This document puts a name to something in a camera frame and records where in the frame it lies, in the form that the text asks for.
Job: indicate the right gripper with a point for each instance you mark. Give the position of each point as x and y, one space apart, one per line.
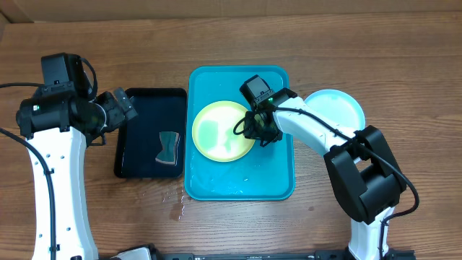
253 132

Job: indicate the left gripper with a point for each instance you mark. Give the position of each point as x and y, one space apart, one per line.
118 116

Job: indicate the green scrubbing sponge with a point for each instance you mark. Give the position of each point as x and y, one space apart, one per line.
169 152

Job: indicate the yellow plate with stain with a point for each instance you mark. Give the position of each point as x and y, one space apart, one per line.
213 132

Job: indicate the white plate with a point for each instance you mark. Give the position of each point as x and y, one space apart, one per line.
339 107

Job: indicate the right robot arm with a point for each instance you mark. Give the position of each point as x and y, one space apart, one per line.
364 175

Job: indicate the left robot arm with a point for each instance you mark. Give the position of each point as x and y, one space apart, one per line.
58 129

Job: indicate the black tray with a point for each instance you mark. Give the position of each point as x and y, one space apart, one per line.
159 109

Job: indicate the teal serving tray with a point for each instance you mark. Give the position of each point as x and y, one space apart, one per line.
264 173

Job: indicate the black mounting rail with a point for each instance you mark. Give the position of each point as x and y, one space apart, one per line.
148 251

